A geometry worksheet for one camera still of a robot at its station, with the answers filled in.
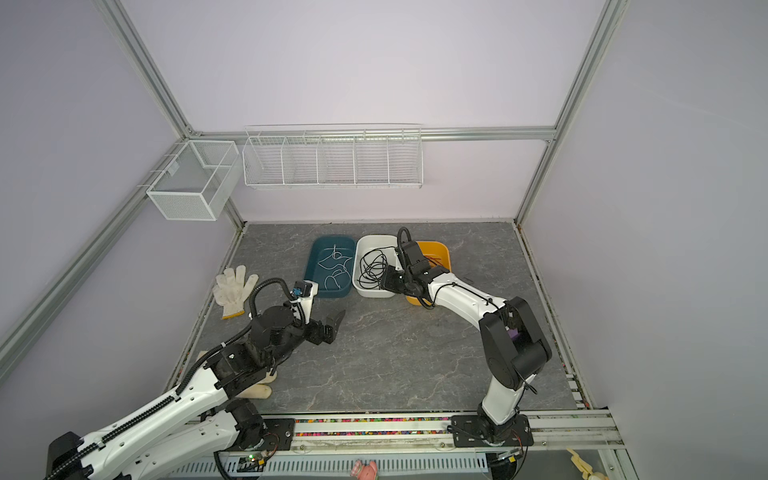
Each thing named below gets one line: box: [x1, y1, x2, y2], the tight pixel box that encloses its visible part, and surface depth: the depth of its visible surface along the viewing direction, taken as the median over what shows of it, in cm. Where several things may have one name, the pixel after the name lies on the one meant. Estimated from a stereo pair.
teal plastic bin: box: [304, 235, 356, 298], surface depth 107 cm
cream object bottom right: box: [566, 448, 608, 480], surface depth 69 cm
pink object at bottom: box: [350, 459, 379, 480], surface depth 68 cm
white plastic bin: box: [352, 234, 402, 298], surface depth 108 cm
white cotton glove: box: [212, 264, 259, 320], surface depth 104 cm
